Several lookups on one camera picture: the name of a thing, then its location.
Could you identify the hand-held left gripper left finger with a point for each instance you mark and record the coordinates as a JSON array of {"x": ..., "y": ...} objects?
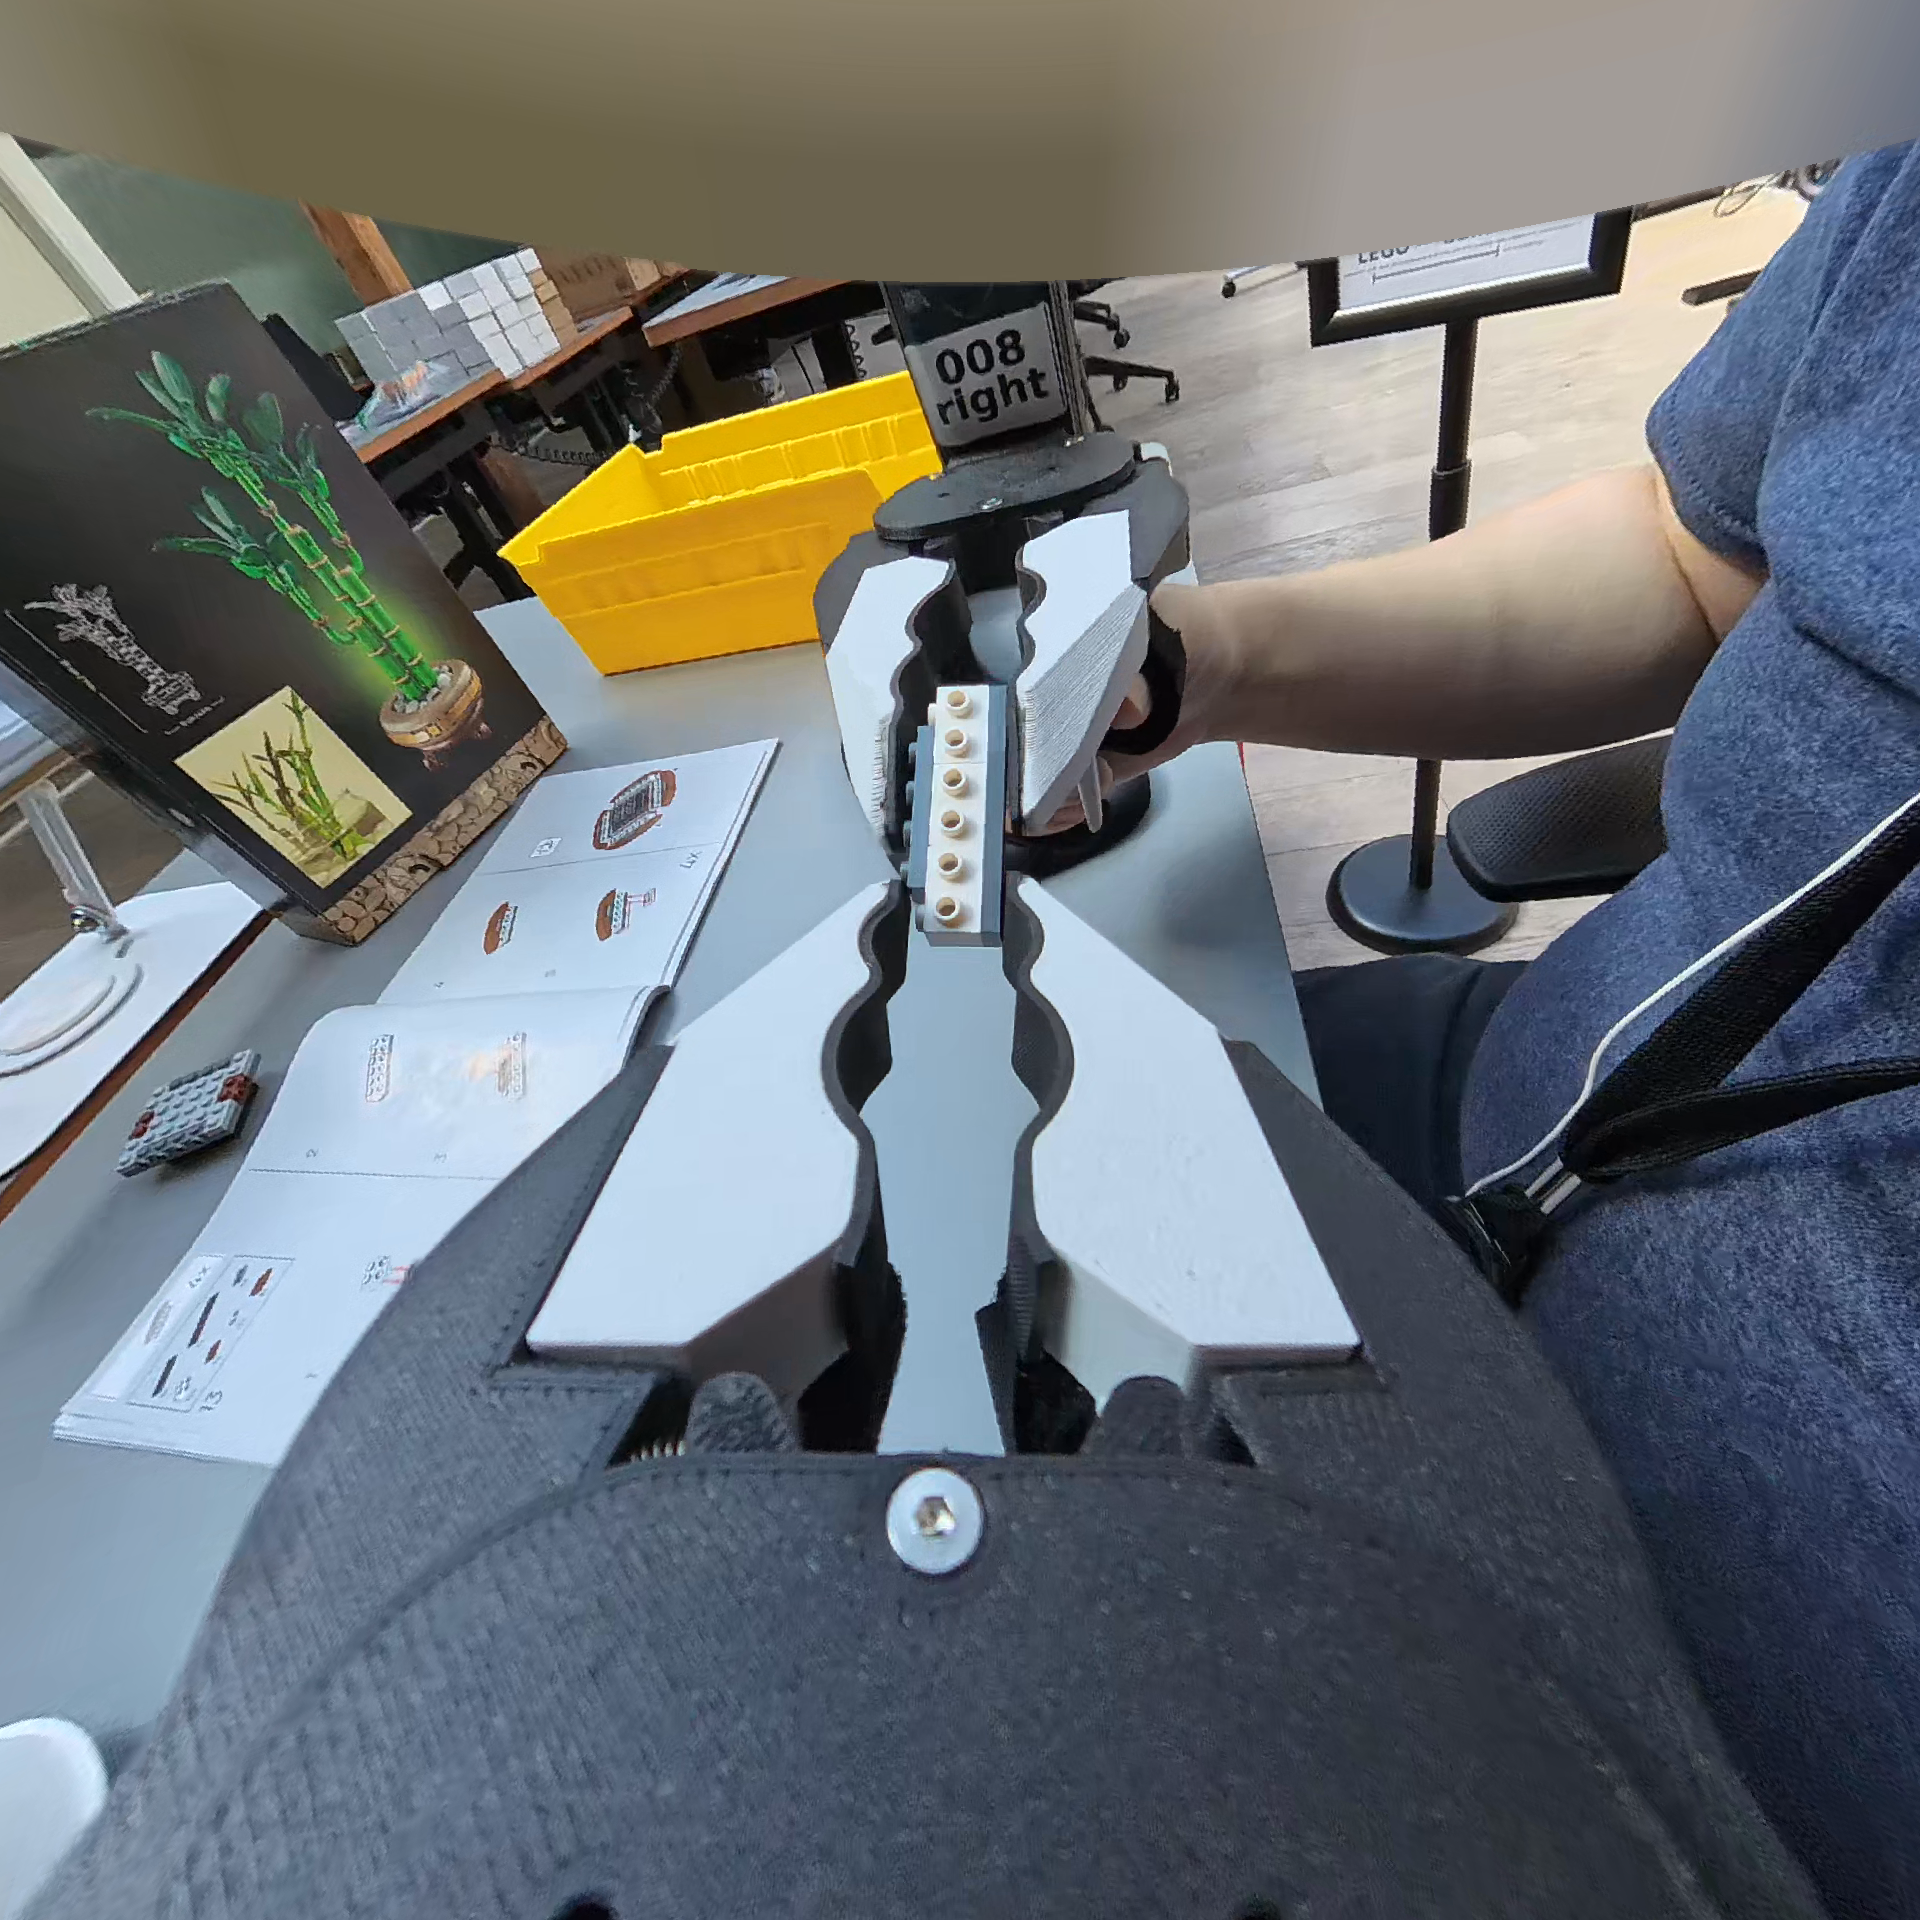
[{"x": 704, "y": 1201}]

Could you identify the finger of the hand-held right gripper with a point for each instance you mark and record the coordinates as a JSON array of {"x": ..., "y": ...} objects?
[
  {"x": 1081, "y": 704},
  {"x": 871, "y": 661}
]

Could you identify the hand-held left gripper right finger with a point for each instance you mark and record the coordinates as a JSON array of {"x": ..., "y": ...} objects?
[{"x": 1184, "y": 1201}]

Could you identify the person's right forearm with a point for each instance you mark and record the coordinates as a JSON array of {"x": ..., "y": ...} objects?
[{"x": 1425, "y": 630}]

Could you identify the square grey red lego assembly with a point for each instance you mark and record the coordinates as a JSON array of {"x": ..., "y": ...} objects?
[{"x": 189, "y": 1119}]

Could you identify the black bamboo picture lego box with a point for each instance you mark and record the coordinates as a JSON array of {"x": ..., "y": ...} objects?
[{"x": 225, "y": 524}]

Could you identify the person's right hand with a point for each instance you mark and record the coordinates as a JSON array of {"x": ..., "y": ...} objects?
[{"x": 1201, "y": 668}]

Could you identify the black quilted wrist rest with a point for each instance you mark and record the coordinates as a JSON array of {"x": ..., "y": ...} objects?
[{"x": 1111, "y": 841}]

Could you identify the black office chair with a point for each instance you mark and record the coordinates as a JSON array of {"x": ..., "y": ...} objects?
[
  {"x": 1118, "y": 322},
  {"x": 1561, "y": 819}
]

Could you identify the yellow plastic bin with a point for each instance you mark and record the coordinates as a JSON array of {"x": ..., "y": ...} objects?
[{"x": 675, "y": 584}]

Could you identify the person's dark trousers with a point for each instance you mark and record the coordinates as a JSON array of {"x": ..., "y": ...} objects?
[{"x": 1394, "y": 1065}]

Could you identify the brown top office desk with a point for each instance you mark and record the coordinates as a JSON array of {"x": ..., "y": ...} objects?
[
  {"x": 721, "y": 309},
  {"x": 481, "y": 393}
]

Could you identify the white instruction booklet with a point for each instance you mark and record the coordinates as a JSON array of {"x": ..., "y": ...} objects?
[{"x": 374, "y": 1111}]

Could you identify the black floor sign stand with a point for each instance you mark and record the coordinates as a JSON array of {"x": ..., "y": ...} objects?
[{"x": 1452, "y": 451}]

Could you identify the brown cardboard box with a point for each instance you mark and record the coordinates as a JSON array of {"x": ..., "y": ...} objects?
[{"x": 600, "y": 284}]

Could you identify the stack of grey white boxes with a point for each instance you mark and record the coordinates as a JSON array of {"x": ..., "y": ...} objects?
[{"x": 451, "y": 322}]

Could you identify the person in blue hoodie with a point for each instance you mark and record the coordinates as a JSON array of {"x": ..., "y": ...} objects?
[{"x": 1724, "y": 1500}]

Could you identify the white paper cup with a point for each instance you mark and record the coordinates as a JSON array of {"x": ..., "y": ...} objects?
[{"x": 45, "y": 1801}]

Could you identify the wooden support post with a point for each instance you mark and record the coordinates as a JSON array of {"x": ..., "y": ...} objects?
[{"x": 360, "y": 255}]

